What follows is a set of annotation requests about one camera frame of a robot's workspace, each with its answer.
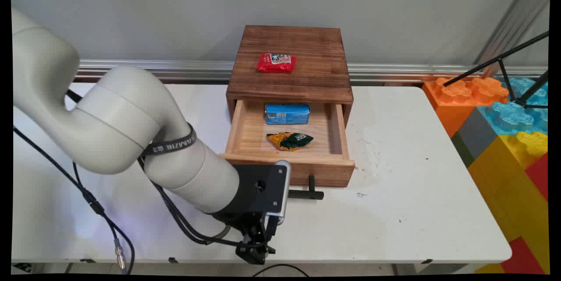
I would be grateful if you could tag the aluminium wall rail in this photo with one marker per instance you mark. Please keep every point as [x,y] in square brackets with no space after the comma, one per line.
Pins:
[184,70]

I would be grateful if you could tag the aluminium diagonal post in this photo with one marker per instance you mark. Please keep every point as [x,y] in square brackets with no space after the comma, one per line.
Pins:
[513,18]

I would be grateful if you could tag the red snack packet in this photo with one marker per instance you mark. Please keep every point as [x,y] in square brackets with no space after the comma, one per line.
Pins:
[276,63]

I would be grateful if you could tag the grey giant building block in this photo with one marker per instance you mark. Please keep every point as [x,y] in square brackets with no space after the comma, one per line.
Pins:
[475,138]

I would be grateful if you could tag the dark wooden drawer cabinet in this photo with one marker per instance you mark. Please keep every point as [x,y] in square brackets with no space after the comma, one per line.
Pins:
[291,59]

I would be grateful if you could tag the light wooden drawer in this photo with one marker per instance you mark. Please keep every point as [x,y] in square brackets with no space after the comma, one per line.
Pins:
[289,160]

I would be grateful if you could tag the blue carton box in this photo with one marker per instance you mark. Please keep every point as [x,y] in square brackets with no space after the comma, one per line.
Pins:
[287,114]

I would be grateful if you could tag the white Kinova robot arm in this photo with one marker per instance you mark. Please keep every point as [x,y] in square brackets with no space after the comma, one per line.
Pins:
[109,114]

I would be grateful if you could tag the orange giant building block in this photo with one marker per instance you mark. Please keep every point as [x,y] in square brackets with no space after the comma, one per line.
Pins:
[456,101]

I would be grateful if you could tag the yellow giant building block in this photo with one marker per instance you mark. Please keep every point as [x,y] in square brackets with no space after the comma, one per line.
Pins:
[504,189]

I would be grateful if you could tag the blue giant building block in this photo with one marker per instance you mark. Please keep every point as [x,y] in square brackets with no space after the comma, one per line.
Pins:
[513,116]

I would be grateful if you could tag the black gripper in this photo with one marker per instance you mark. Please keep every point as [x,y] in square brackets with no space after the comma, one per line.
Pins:
[256,191]

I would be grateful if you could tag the black tripod stand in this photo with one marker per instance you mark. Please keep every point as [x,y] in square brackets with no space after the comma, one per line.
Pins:
[504,59]

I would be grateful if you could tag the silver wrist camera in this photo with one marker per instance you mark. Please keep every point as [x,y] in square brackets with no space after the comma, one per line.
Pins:
[284,189]

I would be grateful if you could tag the green yellow snack packet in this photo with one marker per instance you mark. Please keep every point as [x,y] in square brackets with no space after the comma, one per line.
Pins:
[291,140]

